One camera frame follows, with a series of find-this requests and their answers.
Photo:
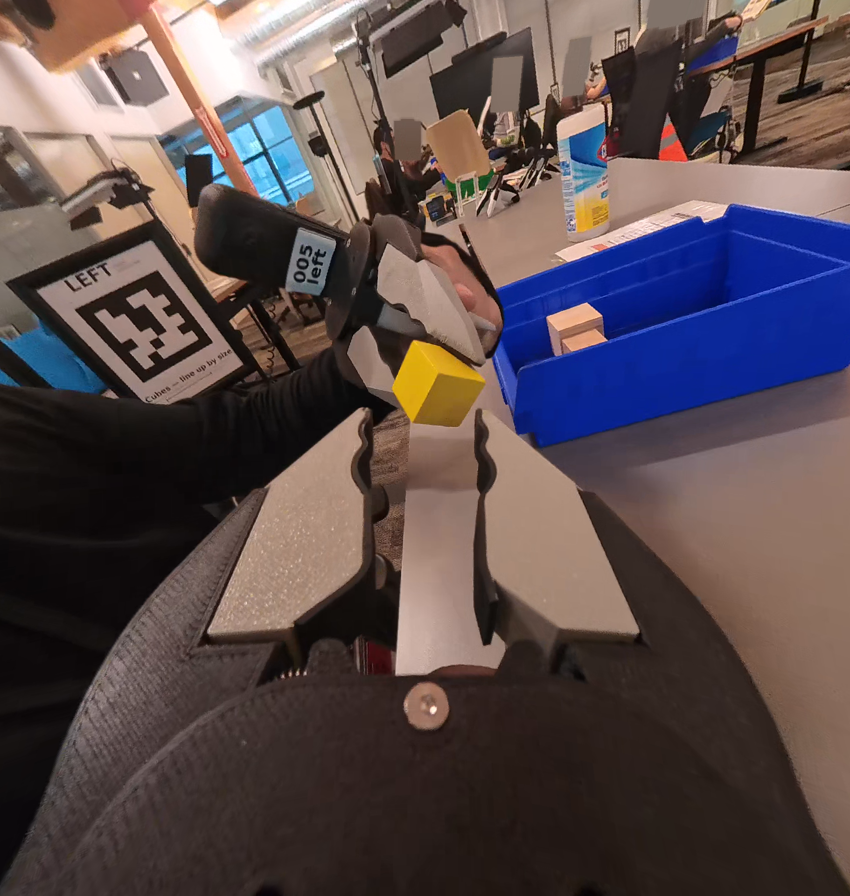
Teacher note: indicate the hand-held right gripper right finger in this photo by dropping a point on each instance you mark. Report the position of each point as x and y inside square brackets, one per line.
[558, 553]

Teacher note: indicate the orange traffic cone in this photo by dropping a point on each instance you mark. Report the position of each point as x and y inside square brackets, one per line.
[671, 140]

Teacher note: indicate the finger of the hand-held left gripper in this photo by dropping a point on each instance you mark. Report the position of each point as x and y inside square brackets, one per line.
[432, 301]
[376, 364]

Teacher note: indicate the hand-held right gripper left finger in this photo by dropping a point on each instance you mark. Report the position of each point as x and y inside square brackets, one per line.
[299, 553]

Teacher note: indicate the red badge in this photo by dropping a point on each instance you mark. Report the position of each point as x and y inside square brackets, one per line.
[372, 654]

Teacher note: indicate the wooden support post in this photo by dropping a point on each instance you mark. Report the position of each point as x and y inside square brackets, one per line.
[194, 98]

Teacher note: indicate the green box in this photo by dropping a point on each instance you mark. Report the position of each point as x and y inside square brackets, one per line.
[467, 185]

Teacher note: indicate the large natural wooden cube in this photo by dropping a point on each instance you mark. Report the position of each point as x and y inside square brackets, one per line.
[572, 318]

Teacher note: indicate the framed black-white marker sign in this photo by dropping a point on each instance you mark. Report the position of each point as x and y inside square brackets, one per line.
[138, 315]

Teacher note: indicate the tan wooden board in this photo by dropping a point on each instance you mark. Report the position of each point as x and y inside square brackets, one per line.
[460, 147]

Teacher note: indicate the blue plastic bin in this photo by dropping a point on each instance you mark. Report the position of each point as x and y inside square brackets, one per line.
[677, 371]

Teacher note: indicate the medium natural wooden cube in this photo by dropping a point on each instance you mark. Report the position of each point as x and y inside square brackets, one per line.
[586, 341]

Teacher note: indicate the black wall speaker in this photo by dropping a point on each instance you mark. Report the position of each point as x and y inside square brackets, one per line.
[137, 77]

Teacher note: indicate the printed paper sheet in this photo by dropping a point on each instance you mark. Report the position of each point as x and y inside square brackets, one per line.
[649, 227]

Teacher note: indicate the white blue wipes canister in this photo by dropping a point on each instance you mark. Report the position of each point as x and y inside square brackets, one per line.
[582, 182]

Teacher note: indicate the grey desk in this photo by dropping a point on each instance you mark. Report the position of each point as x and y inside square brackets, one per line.
[747, 560]

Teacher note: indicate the person's left hand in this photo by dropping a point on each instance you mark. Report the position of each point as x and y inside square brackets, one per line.
[463, 273]

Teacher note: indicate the black monitor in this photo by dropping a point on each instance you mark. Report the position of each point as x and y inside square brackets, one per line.
[467, 77]

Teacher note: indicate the yellow wooden cube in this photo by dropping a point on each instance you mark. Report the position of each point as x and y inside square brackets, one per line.
[435, 385]

